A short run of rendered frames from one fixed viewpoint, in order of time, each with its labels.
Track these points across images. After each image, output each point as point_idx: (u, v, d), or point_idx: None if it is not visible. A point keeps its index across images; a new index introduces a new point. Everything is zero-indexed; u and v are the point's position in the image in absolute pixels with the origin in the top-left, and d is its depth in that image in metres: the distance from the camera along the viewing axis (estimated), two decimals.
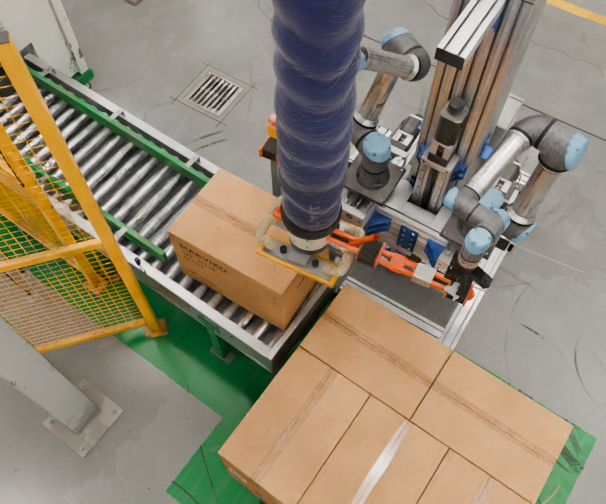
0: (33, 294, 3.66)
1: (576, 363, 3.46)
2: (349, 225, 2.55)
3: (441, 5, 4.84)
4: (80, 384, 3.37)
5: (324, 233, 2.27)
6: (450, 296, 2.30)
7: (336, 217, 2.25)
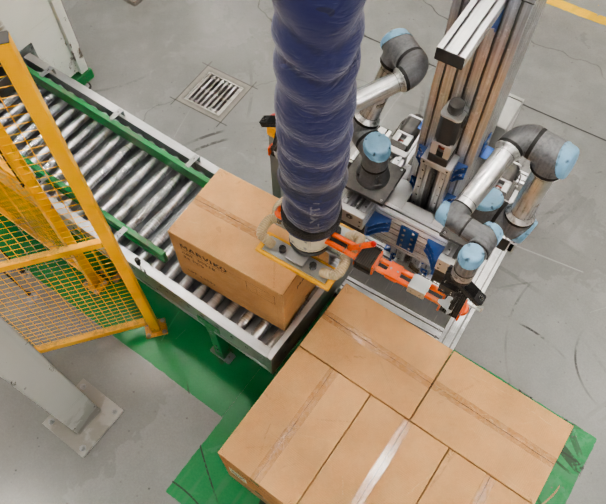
0: (33, 294, 3.66)
1: (576, 363, 3.46)
2: (351, 230, 2.54)
3: (441, 5, 4.84)
4: (80, 384, 3.37)
5: (322, 236, 2.27)
6: (444, 310, 2.27)
7: (336, 219, 2.25)
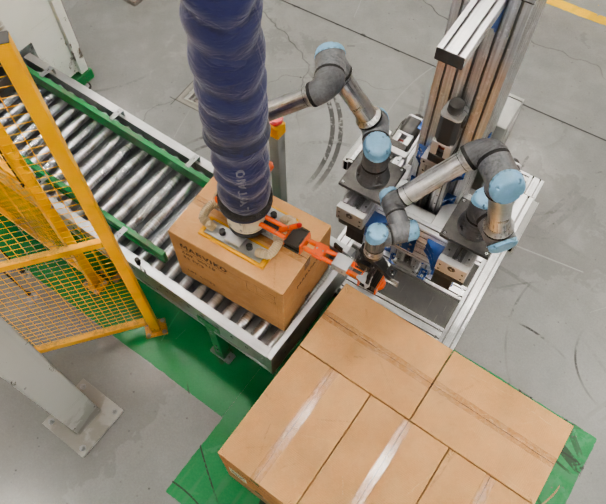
0: (33, 294, 3.66)
1: (576, 363, 3.46)
2: (286, 215, 2.79)
3: (441, 5, 4.84)
4: (80, 384, 3.37)
5: (253, 218, 2.51)
6: (363, 285, 2.52)
7: (265, 203, 2.49)
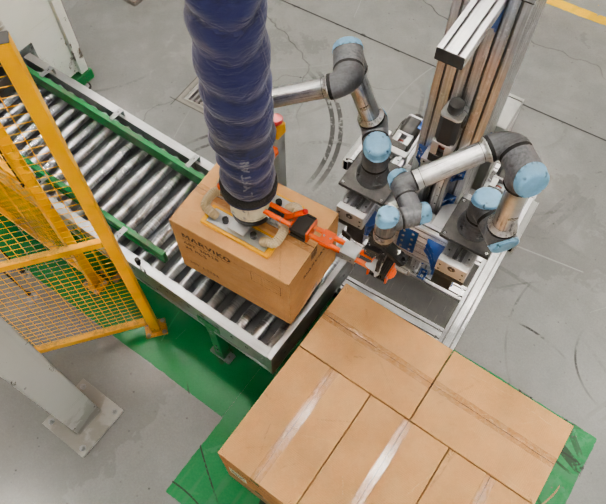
0: (33, 294, 3.66)
1: (576, 363, 3.46)
2: (292, 202, 2.68)
3: (441, 5, 4.84)
4: (80, 384, 3.37)
5: (257, 204, 2.40)
6: (373, 273, 2.40)
7: (270, 188, 2.39)
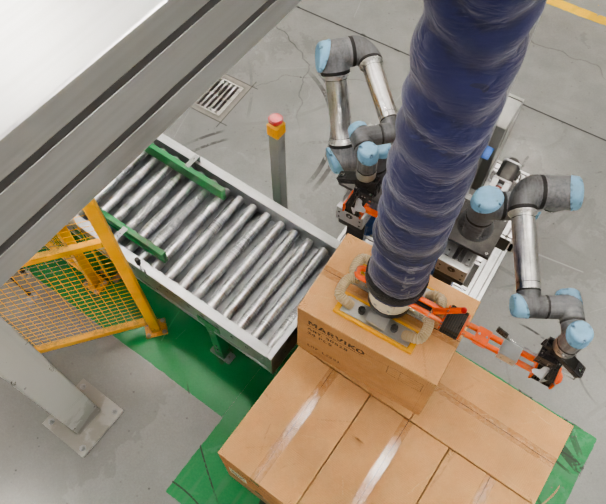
0: (33, 294, 3.66)
1: None
2: (430, 289, 2.47)
3: None
4: (80, 384, 3.37)
5: (410, 301, 2.20)
6: (536, 377, 2.20)
7: (426, 285, 2.18)
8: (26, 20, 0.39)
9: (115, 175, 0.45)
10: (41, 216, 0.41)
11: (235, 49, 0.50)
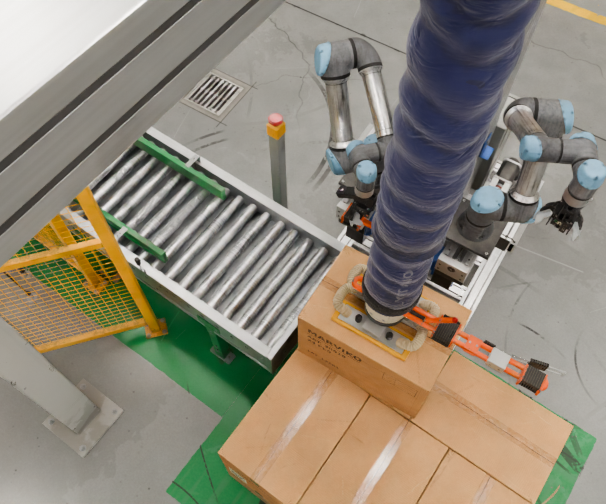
0: (33, 294, 3.66)
1: (576, 363, 3.46)
2: (424, 298, 2.59)
3: None
4: (80, 384, 3.37)
5: (404, 311, 2.32)
6: (523, 384, 2.32)
7: (419, 295, 2.30)
8: (14, 13, 0.40)
9: (104, 168, 0.46)
10: (29, 208, 0.41)
11: (224, 43, 0.50)
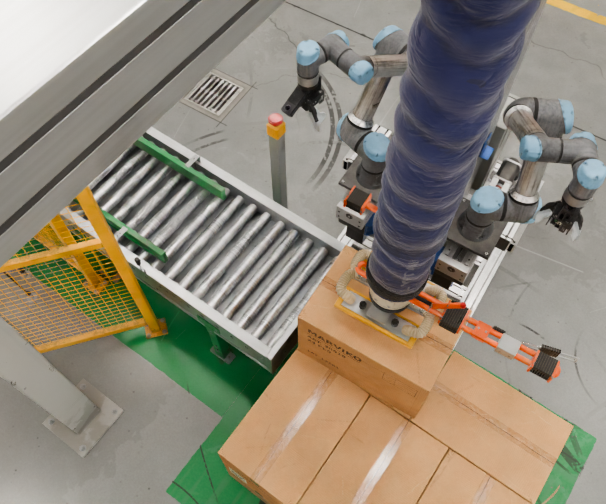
0: (33, 294, 3.66)
1: (576, 363, 3.46)
2: (430, 284, 2.50)
3: None
4: (80, 384, 3.37)
5: (410, 297, 2.23)
6: (534, 371, 2.24)
7: (425, 280, 2.21)
8: (14, 13, 0.40)
9: (104, 168, 0.46)
10: (29, 208, 0.41)
11: (224, 43, 0.50)
